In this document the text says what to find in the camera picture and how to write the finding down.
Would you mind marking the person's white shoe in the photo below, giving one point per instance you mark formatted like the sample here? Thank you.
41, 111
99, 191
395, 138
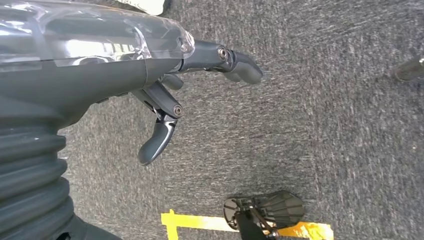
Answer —
145, 5

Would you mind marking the yellow floor tape square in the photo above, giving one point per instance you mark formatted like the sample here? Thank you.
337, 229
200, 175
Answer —
198, 222

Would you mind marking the black robot foot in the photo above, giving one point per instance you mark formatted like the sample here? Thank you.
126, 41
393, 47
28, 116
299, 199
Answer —
278, 208

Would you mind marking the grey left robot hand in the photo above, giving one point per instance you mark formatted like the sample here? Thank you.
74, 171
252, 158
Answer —
82, 66

